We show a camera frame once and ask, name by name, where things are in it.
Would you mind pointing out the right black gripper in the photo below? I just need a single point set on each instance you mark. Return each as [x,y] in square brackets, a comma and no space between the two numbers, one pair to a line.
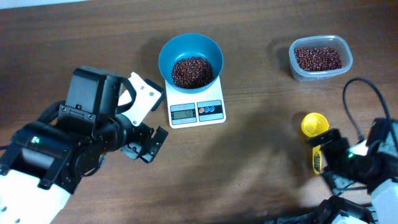
[328,167]

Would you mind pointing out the yellow measuring scoop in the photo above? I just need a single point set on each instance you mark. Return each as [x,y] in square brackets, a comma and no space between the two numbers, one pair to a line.
[313,125]

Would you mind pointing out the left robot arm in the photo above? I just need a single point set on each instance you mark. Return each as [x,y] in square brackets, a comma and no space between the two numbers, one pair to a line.
[46,159]

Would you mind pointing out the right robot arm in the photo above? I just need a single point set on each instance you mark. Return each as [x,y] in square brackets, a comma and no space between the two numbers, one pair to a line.
[372,163]

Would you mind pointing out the white digital kitchen scale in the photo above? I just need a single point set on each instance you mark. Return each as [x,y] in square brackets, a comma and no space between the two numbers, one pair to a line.
[198,109]

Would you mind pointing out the red beans in bowl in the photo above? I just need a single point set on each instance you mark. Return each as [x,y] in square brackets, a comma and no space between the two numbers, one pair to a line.
[192,72]

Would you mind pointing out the blue plastic bowl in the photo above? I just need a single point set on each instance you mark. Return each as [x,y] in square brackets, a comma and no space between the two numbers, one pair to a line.
[185,46]

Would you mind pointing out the clear plastic bean container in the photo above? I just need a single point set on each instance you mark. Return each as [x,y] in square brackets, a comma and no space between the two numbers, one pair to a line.
[338,43]

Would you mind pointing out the red beans in container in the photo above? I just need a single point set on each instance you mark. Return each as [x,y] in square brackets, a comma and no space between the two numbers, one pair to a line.
[318,59]

